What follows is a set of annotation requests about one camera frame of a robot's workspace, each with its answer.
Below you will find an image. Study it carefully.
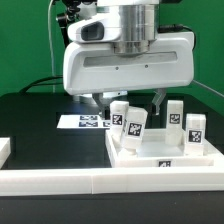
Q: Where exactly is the white marker base plate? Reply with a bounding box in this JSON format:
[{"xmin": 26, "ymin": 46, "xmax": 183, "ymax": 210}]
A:
[{"xmin": 57, "ymin": 115, "xmax": 110, "ymax": 129}]

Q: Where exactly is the black cable bundle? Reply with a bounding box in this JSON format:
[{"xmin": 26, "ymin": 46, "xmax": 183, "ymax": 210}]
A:
[{"xmin": 19, "ymin": 75, "xmax": 65, "ymax": 94}]

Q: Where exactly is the white U-shaped obstacle fence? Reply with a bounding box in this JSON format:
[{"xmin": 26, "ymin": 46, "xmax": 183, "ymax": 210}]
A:
[{"xmin": 0, "ymin": 138, "xmax": 224, "ymax": 196}]

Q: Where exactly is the white square table top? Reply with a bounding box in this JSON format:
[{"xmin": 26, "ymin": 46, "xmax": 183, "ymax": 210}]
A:
[{"xmin": 105, "ymin": 129, "xmax": 217, "ymax": 168}]

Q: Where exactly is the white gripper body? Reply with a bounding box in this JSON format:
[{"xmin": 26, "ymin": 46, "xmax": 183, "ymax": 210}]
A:
[{"xmin": 63, "ymin": 32, "xmax": 194, "ymax": 95}]

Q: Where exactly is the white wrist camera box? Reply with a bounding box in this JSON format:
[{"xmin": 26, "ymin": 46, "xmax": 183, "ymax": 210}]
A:
[{"xmin": 68, "ymin": 13, "xmax": 121, "ymax": 43}]

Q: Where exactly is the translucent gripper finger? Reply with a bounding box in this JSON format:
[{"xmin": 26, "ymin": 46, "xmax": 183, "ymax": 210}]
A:
[
  {"xmin": 152, "ymin": 88, "xmax": 166, "ymax": 115},
  {"xmin": 92, "ymin": 93, "xmax": 110, "ymax": 119}
]

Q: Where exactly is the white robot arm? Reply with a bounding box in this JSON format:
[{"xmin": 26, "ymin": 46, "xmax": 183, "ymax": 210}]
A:
[{"xmin": 63, "ymin": 0, "xmax": 195, "ymax": 114}]

